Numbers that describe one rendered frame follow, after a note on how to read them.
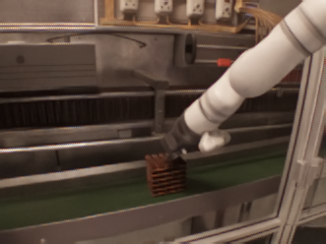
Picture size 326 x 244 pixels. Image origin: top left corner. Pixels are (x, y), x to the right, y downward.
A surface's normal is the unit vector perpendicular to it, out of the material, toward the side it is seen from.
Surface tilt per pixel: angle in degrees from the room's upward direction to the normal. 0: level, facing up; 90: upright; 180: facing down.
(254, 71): 93
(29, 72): 90
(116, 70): 90
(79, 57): 90
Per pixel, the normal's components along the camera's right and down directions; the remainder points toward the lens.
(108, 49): 0.30, 0.29
